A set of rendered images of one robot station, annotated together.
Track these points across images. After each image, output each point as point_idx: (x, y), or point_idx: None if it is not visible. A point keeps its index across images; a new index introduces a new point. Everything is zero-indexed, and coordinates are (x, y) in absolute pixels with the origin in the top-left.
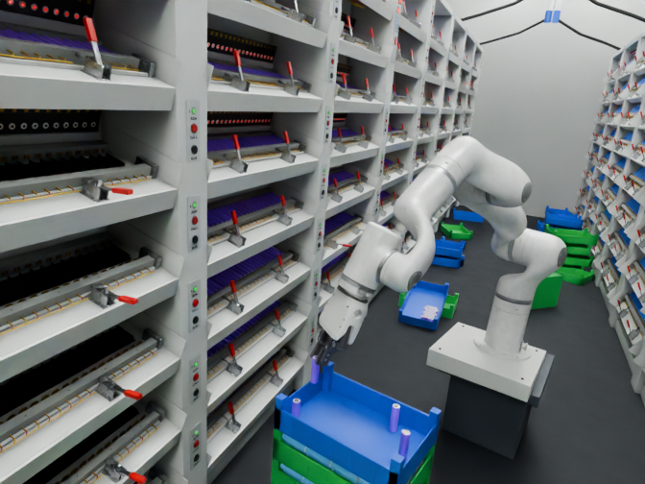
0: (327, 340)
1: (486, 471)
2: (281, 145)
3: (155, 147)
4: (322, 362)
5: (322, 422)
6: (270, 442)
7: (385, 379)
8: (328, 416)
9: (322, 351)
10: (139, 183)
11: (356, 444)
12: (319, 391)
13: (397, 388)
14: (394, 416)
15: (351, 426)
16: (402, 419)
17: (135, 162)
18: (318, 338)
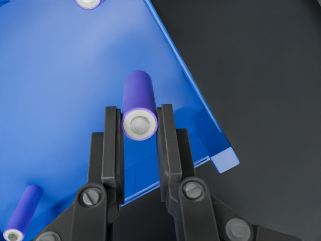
0: (103, 231)
1: (150, 232)
2: None
3: None
4: (91, 133)
5: (90, 64)
6: (297, 30)
7: (318, 211)
8: (107, 87)
9: (102, 160)
10: None
11: (0, 108)
12: (199, 101)
13: (297, 216)
14: (13, 213)
15: (59, 121)
16: (45, 220)
17: None
18: (202, 186)
